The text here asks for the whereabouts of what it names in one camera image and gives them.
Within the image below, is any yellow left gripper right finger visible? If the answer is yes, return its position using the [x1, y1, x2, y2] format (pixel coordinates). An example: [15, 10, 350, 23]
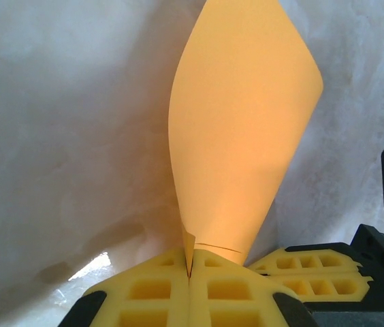
[190, 249, 319, 327]

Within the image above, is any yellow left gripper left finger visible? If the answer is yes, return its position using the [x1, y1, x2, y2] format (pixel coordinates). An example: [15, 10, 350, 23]
[59, 247, 191, 327]

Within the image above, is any orange paper sheet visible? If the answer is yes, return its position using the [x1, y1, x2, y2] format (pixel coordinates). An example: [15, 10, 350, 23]
[166, 0, 325, 270]

